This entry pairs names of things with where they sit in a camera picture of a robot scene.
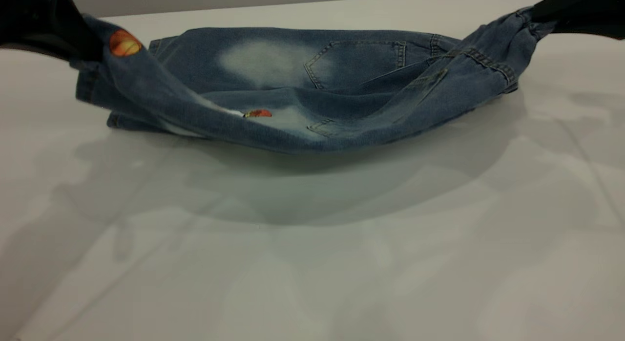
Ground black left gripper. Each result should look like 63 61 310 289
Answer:
0 0 105 63

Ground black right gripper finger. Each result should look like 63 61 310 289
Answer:
532 0 625 23
552 19 625 40

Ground blue denim shorts with print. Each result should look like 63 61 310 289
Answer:
70 6 557 154

